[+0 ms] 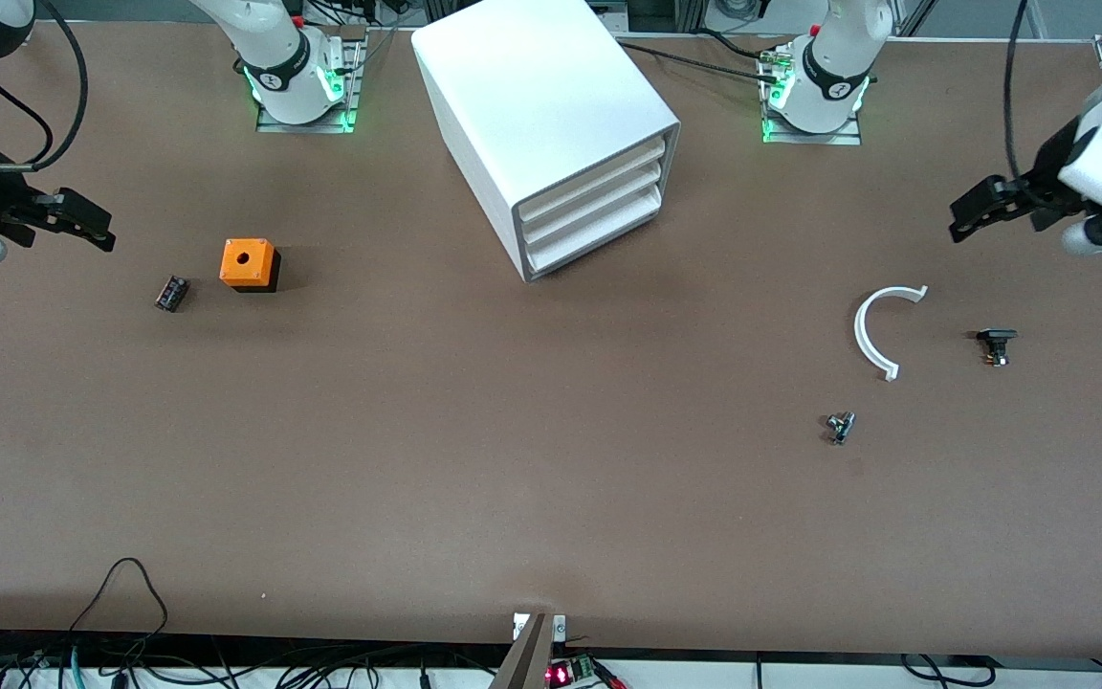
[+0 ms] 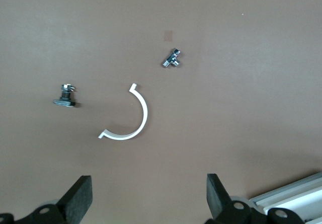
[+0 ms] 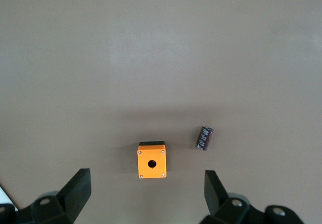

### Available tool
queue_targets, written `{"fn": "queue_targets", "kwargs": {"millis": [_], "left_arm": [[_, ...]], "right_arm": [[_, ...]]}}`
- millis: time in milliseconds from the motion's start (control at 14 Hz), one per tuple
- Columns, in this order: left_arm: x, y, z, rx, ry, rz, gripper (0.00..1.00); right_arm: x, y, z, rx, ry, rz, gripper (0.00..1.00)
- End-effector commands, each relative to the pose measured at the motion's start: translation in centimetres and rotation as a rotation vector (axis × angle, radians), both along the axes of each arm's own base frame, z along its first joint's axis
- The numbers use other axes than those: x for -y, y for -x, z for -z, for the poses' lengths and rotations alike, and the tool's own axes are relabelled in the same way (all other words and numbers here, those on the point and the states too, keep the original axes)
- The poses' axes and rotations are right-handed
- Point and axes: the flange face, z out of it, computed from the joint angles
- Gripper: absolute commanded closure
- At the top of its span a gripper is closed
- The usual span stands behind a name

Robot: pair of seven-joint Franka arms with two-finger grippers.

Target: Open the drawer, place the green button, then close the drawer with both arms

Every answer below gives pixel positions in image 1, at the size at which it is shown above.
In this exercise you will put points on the black push button switch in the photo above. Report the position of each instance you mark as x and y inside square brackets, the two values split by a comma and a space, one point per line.
[996, 343]

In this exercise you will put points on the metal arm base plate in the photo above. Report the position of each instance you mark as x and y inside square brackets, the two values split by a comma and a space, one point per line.
[352, 91]
[843, 137]

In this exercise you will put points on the orange box with hole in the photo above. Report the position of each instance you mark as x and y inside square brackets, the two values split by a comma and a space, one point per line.
[247, 260]

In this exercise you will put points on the small black terminal block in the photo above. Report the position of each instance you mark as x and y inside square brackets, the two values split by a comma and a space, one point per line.
[171, 293]

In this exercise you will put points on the circuit board with red light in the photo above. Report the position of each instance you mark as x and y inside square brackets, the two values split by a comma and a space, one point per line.
[570, 672]

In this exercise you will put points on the white curved plastic clip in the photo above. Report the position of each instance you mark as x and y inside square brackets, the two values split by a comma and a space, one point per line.
[865, 335]

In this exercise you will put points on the small metal switch part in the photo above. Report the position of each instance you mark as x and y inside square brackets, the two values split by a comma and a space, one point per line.
[840, 426]

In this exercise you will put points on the white lowest cabinet drawer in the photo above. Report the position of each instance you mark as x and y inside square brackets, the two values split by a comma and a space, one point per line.
[599, 245]

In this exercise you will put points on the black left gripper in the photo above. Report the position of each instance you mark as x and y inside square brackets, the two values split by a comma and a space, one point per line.
[1046, 172]

